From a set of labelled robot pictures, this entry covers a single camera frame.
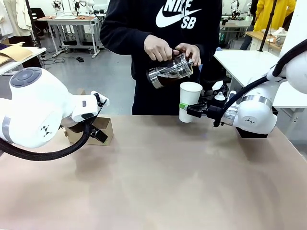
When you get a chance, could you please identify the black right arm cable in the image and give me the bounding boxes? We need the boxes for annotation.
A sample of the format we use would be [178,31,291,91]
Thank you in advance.
[213,39,307,127]

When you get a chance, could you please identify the person in yellow jacket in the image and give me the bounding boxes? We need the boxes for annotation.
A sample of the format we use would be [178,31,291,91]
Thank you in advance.
[253,0,297,32]

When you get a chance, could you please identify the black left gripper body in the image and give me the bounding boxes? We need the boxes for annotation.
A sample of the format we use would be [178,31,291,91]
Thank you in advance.
[61,118,85,133]

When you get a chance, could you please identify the black tripod pole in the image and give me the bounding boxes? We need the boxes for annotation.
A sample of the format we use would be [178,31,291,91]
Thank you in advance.
[258,0,277,53]
[24,0,43,50]

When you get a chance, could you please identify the person's left hand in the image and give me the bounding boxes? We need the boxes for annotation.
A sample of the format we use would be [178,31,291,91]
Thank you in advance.
[176,43,202,68]

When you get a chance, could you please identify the white paper cup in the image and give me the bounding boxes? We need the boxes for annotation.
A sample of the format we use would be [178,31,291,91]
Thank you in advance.
[179,81,203,124]

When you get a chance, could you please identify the white side table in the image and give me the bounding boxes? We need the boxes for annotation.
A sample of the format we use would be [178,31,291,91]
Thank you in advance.
[213,49,307,108]

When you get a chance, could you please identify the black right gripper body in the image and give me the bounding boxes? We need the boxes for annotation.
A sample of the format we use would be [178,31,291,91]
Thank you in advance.
[206,106,227,127]

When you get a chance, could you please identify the brown-topped white workbench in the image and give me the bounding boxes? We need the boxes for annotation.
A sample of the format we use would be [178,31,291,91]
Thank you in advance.
[37,14,103,58]

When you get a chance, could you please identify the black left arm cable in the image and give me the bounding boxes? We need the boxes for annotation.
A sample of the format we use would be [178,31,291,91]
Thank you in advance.
[0,122,96,162]

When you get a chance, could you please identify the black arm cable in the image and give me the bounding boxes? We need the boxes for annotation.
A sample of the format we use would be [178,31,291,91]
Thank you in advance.
[0,122,96,162]
[213,39,307,127]

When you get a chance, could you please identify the black office chair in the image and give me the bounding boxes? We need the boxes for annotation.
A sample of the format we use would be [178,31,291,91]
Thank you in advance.
[30,8,46,37]

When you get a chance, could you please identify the brown paper bags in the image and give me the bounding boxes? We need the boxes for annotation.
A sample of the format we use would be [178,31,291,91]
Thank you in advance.
[0,42,34,66]

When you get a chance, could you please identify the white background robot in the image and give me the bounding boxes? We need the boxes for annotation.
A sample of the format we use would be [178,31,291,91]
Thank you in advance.
[53,0,97,17]

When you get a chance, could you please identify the glass french press with coffee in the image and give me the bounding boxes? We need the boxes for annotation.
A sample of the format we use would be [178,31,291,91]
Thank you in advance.
[146,49,194,90]

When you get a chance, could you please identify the white bowls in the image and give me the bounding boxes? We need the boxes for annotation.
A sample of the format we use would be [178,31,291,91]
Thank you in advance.
[260,27,288,46]

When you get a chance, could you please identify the white table with bags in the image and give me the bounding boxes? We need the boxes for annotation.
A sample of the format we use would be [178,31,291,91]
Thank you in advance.
[0,46,47,76]

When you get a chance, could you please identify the person's right hand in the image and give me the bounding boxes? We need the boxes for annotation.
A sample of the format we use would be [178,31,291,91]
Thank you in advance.
[143,34,179,62]

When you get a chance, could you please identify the person's black hoodie torso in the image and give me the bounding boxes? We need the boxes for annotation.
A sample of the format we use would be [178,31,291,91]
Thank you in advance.
[99,0,223,116]

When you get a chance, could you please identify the brown cardboard cup carrier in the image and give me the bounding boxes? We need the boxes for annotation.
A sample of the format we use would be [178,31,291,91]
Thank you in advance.
[63,116,114,147]

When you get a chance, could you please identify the person's right forearm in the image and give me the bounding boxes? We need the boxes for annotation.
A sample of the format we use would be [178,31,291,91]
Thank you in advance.
[99,23,154,53]

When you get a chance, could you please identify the wooden table with dishes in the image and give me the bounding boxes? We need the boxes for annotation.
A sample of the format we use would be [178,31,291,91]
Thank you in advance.
[245,30,285,51]

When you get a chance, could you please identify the white hanging coats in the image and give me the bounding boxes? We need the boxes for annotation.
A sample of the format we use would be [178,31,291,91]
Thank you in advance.
[0,0,33,38]

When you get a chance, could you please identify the person's left forearm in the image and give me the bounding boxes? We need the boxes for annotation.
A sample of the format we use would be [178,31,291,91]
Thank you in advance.
[196,21,223,67]

